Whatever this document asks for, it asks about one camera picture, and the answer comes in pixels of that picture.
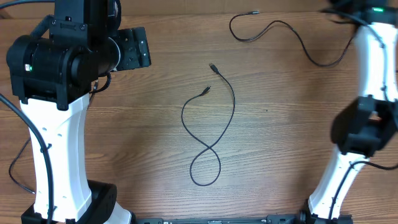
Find black usb cable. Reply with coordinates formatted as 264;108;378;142
8;80;100;195
180;62;236;187
229;10;355;68

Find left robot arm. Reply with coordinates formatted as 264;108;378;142
3;0;151;223

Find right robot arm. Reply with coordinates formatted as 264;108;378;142
296;1;397;223

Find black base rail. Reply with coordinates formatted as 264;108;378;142
133;213;354;224

